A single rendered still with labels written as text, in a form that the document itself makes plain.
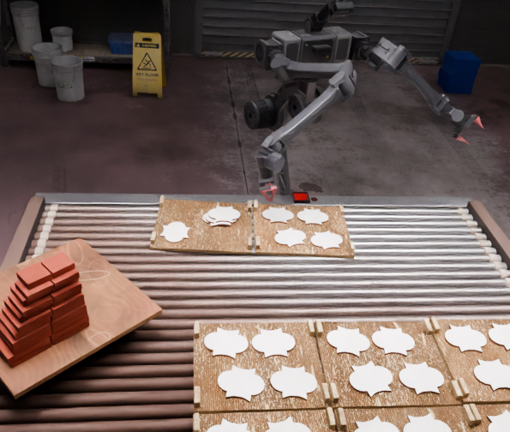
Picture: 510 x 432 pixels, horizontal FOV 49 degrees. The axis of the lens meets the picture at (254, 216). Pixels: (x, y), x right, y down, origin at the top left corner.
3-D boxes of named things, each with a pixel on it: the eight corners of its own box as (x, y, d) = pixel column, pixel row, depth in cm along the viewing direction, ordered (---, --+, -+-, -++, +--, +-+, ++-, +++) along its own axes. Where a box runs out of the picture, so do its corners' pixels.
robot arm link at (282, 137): (349, 87, 235) (339, 69, 227) (357, 93, 231) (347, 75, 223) (271, 153, 237) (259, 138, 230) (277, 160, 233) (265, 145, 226)
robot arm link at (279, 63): (366, 73, 234) (357, 56, 227) (351, 99, 230) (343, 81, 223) (285, 70, 263) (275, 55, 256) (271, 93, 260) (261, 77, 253)
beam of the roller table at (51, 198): (38, 203, 256) (35, 192, 253) (467, 207, 280) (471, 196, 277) (33, 213, 249) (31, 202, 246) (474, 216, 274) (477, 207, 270)
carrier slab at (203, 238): (161, 201, 253) (160, 198, 252) (251, 207, 255) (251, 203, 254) (149, 249, 225) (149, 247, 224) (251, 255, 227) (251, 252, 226)
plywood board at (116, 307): (-58, 302, 180) (-60, 297, 179) (81, 240, 210) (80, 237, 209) (15, 399, 153) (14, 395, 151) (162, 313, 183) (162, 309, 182)
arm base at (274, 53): (279, 68, 271) (282, 43, 264) (288, 74, 265) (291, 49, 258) (264, 69, 267) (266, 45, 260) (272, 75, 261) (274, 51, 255)
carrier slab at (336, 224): (252, 206, 256) (253, 203, 255) (340, 209, 258) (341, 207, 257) (255, 255, 227) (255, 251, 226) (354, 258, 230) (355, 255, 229)
